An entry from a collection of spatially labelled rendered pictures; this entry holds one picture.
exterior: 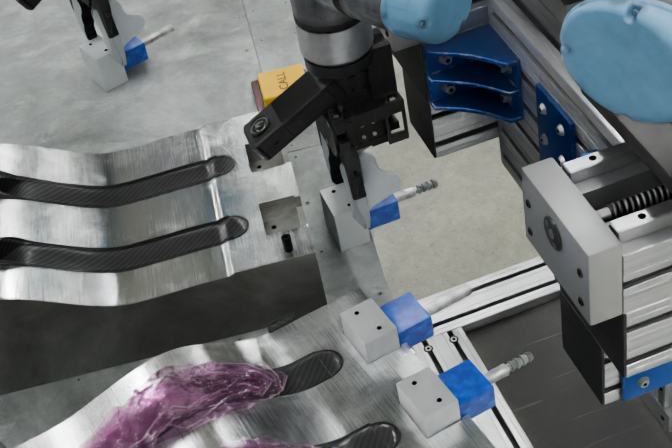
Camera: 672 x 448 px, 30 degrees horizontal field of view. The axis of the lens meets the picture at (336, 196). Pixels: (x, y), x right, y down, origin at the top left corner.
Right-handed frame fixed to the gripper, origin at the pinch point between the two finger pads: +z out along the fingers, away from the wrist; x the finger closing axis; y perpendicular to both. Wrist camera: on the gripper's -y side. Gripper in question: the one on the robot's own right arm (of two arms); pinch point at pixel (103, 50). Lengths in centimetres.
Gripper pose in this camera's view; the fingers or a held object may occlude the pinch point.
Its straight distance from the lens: 174.9
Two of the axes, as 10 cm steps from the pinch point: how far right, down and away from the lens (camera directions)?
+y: 7.9, -4.9, 3.8
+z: 1.5, 7.5, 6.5
